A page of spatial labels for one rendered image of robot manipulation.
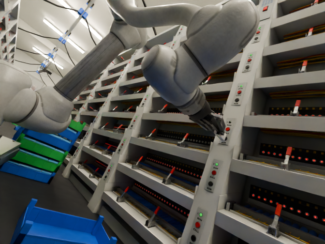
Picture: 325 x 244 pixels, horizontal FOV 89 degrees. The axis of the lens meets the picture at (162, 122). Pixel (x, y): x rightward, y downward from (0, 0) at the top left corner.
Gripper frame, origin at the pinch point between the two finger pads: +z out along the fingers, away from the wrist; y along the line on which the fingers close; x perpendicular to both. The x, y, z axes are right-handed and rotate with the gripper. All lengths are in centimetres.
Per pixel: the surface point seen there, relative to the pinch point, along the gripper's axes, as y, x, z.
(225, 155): 2.1, -6.6, 4.9
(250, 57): -0.2, 43.9, 4.6
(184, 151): -17.7, -8.8, 5.3
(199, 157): -9.3, -9.9, 5.6
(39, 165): -102, -48, -25
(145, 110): -65, 14, 6
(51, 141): -102, -32, -27
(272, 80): 11.5, 28.4, 5.4
